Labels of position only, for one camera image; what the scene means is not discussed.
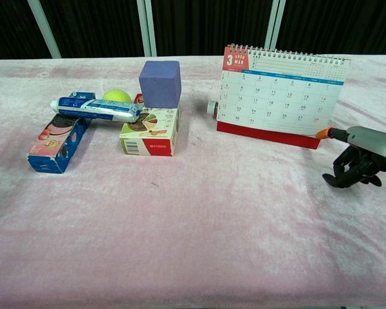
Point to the yellow-green tennis ball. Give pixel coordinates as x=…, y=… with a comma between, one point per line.
x=116, y=96

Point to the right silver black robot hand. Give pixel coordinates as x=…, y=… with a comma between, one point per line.
x=370, y=145

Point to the white metal frame post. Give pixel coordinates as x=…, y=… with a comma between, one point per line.
x=274, y=24
x=147, y=28
x=44, y=29

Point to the pink plush table cloth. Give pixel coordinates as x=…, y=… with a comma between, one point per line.
x=180, y=206

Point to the blue white toothpaste tube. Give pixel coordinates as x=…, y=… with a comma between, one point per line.
x=96, y=109

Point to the blue pink Oreo cookie box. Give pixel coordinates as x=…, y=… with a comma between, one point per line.
x=59, y=138

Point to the green red biscuit box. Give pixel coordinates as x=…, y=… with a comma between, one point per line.
x=151, y=130

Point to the purple foam cube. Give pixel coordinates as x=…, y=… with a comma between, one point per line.
x=159, y=84

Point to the red white desk calendar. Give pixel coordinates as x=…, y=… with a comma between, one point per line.
x=276, y=99

